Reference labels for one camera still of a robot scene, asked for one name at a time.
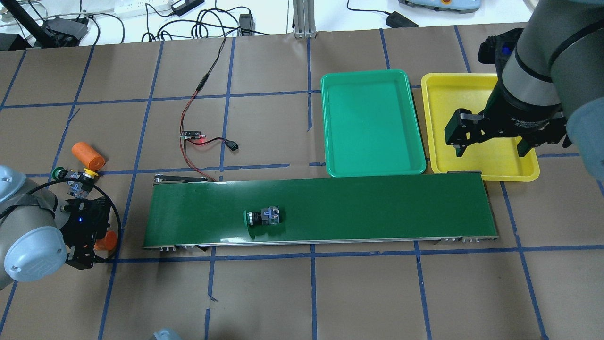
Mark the aluminium frame post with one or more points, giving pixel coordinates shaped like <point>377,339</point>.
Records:
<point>304,19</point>

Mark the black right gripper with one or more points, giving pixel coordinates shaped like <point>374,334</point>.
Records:
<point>513,112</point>

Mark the green plastic tray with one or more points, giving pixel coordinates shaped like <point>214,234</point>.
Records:
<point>370,125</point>

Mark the yellow plastic tray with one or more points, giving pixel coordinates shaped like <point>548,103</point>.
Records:
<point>496,159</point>

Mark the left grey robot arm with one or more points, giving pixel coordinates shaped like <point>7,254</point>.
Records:
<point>46,226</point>

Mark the plain orange cylinder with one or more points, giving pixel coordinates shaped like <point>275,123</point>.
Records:
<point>88,156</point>

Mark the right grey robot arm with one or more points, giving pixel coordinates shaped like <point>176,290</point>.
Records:
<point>550,85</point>

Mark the grey teach pendant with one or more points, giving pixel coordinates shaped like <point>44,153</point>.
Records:
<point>459,6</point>

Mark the black power adapter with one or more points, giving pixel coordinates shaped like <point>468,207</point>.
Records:
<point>397,20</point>

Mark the black cable connector plug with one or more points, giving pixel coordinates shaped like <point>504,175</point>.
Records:
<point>232,145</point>

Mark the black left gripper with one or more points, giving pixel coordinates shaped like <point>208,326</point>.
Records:
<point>77,255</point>

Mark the yellow push button switch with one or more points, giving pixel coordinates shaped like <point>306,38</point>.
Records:
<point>82,183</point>

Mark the white power strip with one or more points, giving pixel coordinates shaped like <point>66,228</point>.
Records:
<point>135,8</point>

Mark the green conveyor belt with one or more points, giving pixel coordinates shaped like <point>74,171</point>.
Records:
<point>322,210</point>

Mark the orange cylinder with 4680 print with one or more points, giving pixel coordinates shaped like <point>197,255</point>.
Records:
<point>109,242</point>

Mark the small sensor circuit board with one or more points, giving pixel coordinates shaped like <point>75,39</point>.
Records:
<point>192,135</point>

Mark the green push button switch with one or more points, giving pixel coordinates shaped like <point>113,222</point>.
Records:
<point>267,216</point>

